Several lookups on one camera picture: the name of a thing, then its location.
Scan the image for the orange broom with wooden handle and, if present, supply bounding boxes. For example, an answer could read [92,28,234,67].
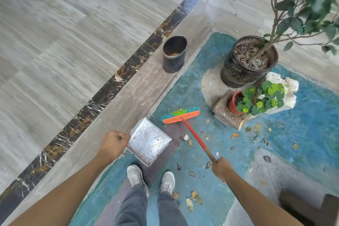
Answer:
[160,106,218,163]

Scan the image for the person's right forearm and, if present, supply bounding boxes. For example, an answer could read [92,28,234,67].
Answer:
[225,171,304,226]

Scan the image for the person's right white shoe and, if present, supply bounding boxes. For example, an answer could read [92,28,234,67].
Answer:
[159,171,176,196]

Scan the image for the black waste bin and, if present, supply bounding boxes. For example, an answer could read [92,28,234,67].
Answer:
[162,35,188,73]

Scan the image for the person's leg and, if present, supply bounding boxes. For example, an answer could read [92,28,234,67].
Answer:
[157,191,189,226]
[114,185,149,226]

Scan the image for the person's left hand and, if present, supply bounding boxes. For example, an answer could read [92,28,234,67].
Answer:
[96,130,131,164]

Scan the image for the person's white shoe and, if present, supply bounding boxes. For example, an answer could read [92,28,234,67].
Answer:
[126,164,151,198]
[159,171,176,196]

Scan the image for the pale round stone slab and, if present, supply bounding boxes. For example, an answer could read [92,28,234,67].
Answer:
[201,64,231,108]

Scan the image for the person's right leg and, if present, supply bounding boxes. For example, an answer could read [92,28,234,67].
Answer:
[157,191,189,226]

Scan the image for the person's left leg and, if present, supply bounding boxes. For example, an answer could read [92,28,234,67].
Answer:
[114,185,149,226]

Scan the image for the dark glazed plant pot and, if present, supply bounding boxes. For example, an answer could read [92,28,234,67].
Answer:
[220,35,279,89]

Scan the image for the person's left white shoe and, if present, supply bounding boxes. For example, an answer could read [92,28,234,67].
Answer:
[126,164,151,198]

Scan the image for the small red flower pot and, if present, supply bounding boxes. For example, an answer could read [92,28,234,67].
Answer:
[227,90,245,115]

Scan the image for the dark burnt wooden stool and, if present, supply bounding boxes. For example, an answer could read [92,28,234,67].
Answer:
[278,190,339,226]

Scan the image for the white carved stone block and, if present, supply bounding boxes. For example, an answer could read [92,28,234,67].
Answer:
[263,71,300,115]

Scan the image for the person's right hand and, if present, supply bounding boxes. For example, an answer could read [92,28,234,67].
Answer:
[211,157,236,183]

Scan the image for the green leafy potted tree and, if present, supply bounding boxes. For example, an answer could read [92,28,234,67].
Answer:
[249,0,339,62]

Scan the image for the person's left forearm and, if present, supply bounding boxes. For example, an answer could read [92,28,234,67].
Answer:
[8,154,116,226]

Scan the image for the small plant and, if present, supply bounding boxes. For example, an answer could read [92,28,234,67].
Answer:
[236,80,286,117]

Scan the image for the brown stone block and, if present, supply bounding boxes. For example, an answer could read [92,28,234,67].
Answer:
[212,89,256,130]

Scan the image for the square metal dustpan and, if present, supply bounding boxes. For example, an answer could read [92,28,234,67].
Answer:
[122,117,173,167]

